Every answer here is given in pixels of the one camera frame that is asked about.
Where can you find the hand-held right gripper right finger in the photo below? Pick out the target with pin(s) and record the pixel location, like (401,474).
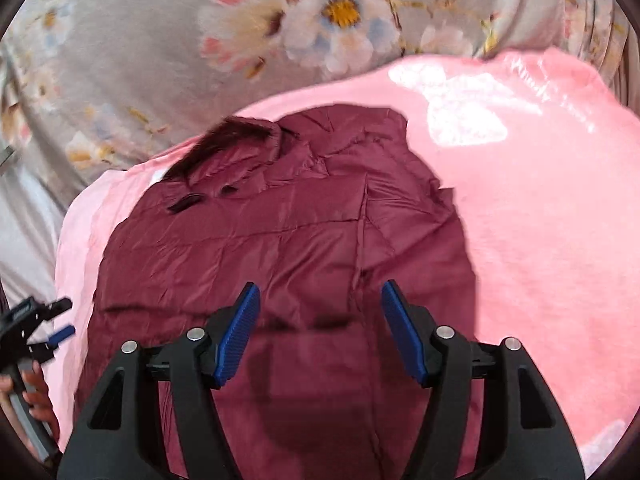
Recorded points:
(400,325)

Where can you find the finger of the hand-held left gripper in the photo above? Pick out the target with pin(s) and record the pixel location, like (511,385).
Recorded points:
(61,333)
(54,306)

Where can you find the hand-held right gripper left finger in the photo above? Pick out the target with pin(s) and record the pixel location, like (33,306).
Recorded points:
(240,330)

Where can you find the maroon puffer jacket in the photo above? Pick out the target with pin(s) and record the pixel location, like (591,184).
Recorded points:
(280,240)

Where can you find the person's left hand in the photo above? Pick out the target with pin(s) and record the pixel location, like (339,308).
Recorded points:
(42,402)

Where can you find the pink fleece blanket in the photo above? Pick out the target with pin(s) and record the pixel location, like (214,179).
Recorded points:
(540,240)

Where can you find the grey floral bedsheet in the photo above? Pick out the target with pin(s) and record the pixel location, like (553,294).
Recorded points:
(140,45)

